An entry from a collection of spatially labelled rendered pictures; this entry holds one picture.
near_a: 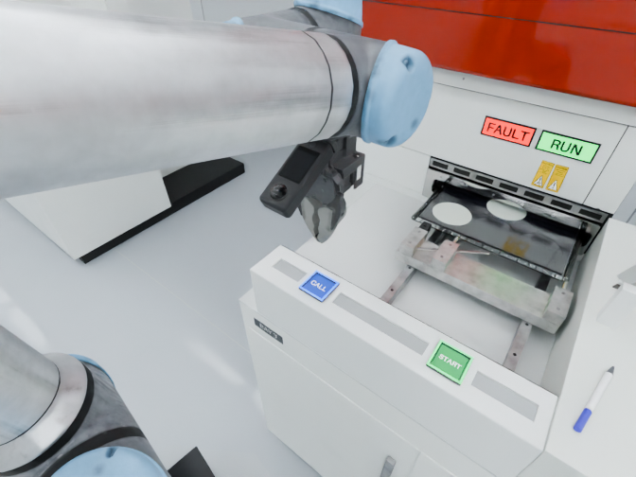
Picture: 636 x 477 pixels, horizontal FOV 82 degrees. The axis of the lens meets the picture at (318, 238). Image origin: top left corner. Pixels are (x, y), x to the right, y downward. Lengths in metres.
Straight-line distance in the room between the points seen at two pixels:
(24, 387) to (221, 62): 0.34
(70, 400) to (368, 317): 0.44
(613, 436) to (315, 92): 0.60
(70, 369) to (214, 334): 1.41
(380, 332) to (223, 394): 1.14
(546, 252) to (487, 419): 0.50
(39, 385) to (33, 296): 2.00
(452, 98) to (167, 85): 0.92
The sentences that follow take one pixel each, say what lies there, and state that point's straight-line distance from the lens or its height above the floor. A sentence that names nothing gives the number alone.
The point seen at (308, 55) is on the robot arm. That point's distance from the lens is 0.25.
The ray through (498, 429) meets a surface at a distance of 0.64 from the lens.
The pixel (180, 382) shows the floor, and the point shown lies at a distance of 1.78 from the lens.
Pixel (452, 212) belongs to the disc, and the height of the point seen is 0.90.
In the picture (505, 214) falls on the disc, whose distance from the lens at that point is 1.09.
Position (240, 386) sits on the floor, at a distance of 1.70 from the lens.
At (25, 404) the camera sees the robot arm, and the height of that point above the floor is 1.17.
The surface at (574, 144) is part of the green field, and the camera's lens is 1.02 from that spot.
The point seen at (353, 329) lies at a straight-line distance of 0.65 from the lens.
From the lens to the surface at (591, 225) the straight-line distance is 1.09.
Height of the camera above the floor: 1.49
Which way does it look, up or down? 41 degrees down
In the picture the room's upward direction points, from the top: straight up
